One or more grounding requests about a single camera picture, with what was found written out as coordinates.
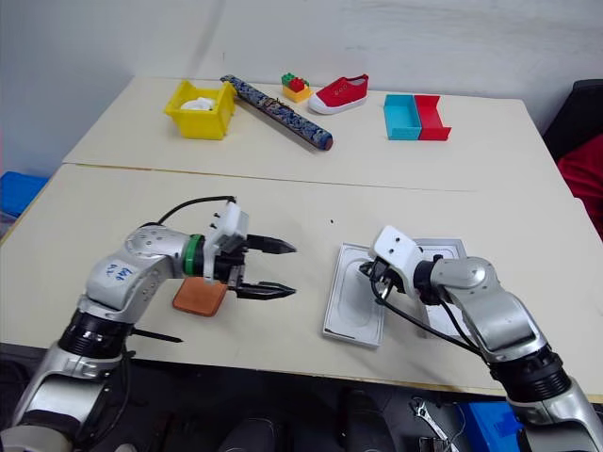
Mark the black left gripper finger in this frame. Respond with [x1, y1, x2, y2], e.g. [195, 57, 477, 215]
[236, 281, 298, 301]
[247, 234, 300, 256]

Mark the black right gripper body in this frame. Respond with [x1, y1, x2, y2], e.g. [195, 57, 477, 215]
[369, 257, 405, 297]

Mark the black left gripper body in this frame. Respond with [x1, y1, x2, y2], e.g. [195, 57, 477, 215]
[214, 234, 252, 290]

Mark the white phone box base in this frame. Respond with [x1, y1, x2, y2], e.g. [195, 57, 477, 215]
[322, 241, 393, 350]

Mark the blue open box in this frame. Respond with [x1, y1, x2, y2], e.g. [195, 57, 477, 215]
[382, 93, 423, 142]

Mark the red open box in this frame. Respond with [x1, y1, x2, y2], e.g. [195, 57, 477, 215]
[413, 93, 453, 143]

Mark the blue box under table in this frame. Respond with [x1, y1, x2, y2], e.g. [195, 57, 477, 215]
[457, 401, 525, 452]

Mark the thin black pointed strip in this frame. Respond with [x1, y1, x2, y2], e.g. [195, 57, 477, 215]
[130, 329, 185, 344]

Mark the blue patterned rolled scroll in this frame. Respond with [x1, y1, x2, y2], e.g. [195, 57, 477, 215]
[220, 73, 336, 153]

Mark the yellow plastic bin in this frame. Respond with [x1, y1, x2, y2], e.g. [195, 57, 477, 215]
[162, 79, 237, 141]

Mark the dark rounded shape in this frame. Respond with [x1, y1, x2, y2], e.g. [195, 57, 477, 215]
[337, 387, 398, 452]
[217, 416, 285, 452]

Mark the silver wrench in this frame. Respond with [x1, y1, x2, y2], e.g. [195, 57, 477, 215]
[408, 396, 454, 444]

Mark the yellow toy brick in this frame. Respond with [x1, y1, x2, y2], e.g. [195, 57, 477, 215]
[282, 83, 313, 104]

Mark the white crumpled cloth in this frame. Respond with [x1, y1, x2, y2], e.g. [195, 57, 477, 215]
[180, 95, 219, 114]

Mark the red canvas shoe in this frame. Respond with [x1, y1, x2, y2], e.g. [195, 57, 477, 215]
[307, 73, 370, 116]

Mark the red cloth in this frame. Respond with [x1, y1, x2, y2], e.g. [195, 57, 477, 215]
[555, 136, 603, 228]

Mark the blue plastic crate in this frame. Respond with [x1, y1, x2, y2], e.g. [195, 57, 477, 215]
[0, 170, 49, 239]

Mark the black chair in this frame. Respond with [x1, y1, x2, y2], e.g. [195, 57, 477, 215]
[541, 78, 603, 162]

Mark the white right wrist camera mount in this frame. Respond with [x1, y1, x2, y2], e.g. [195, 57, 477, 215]
[368, 225, 425, 299]

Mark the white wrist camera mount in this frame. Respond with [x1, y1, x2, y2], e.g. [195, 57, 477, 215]
[368, 225, 425, 299]
[203, 201, 251, 288]

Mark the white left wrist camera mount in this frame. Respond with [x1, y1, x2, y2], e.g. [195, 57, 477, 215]
[203, 201, 251, 288]

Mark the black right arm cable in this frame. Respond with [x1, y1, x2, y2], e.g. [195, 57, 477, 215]
[371, 270, 494, 366]

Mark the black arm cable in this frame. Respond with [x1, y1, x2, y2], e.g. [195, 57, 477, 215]
[371, 270, 494, 366]
[157, 195, 236, 225]

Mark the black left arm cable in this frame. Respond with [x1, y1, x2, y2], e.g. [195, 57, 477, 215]
[157, 195, 236, 225]

